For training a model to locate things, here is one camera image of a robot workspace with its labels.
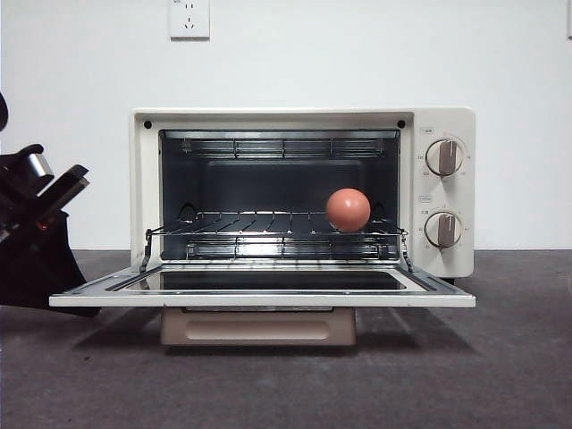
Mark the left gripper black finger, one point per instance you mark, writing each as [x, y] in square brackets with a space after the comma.
[40, 277]

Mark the brown egg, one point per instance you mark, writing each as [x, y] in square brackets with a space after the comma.
[348, 210]

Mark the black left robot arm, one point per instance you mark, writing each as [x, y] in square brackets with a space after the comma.
[18, 196]

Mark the oven timer knob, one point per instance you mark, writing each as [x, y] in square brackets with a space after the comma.
[443, 229]

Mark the oven temperature knob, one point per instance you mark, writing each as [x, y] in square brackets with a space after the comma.
[444, 157]

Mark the cream Toshiba toaster oven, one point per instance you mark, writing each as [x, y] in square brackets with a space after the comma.
[442, 120]

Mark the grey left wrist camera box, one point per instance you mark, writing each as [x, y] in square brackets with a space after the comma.
[67, 181]

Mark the white wall socket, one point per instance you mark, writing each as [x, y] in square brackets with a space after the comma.
[189, 20]

